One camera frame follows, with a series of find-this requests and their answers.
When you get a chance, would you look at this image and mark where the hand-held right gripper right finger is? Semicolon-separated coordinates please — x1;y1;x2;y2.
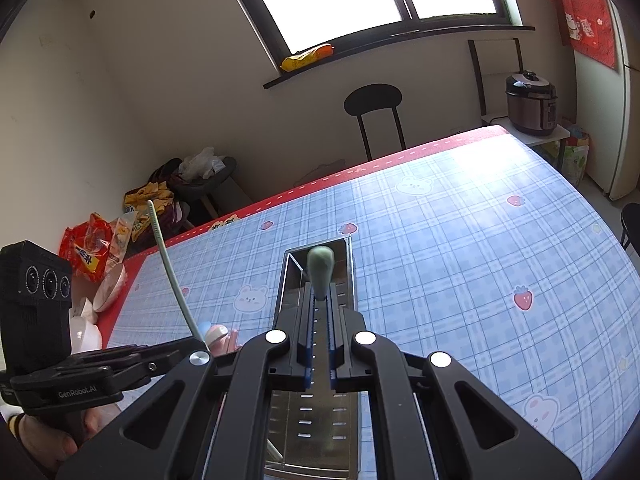
327;292;583;480

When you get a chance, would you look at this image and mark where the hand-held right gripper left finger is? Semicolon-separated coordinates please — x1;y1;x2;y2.
55;291;321;480

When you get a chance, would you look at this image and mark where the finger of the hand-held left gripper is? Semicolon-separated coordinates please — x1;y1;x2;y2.
67;338;213;391

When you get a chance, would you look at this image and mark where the metal utensil container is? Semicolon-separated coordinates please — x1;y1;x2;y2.
264;237;368;480

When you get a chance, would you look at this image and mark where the green chopstick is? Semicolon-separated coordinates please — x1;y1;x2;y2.
146;200;211;352

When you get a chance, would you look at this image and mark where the green spoon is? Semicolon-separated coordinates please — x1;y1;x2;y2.
306;245;336;311

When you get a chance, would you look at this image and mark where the person's left hand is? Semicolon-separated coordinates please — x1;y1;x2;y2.
17;402;123;478

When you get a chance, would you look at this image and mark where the white bowl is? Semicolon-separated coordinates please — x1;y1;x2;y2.
92;262;126;313
70;297;103;353

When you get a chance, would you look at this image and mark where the red snack bag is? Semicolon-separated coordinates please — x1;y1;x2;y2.
59;212;113;282

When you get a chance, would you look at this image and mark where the orange clear snack bag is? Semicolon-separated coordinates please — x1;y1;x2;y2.
107;210;139;266

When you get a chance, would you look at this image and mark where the blue plaid printed tablecloth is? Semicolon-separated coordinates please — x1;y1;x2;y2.
107;125;640;480

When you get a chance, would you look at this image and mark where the dark stool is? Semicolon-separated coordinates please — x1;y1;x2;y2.
172;156;238;221

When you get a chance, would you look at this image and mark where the dark red bag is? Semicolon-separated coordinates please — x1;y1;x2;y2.
147;158;192;233

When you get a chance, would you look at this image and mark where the white plastic bag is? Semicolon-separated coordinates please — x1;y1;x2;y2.
179;147;226;181

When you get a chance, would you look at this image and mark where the black round-back chair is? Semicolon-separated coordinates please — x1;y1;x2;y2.
343;84;407;162

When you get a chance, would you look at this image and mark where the white side table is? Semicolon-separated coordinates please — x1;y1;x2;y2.
481;115;571;148

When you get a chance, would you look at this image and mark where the green printed bag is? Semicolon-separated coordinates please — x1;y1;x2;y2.
559;127;591;187

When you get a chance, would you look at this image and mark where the dark electric rice cooker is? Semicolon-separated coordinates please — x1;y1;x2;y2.
505;71;558;136

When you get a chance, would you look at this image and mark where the black windowsill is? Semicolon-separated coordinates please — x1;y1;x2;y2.
263;24;536;90

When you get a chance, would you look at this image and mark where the cream refrigerator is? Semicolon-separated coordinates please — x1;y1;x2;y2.
570;0;640;202

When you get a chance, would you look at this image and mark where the black metal frame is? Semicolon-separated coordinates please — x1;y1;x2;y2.
467;38;526;117

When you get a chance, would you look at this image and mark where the red wall hanging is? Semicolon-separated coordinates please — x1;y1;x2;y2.
547;0;617;68

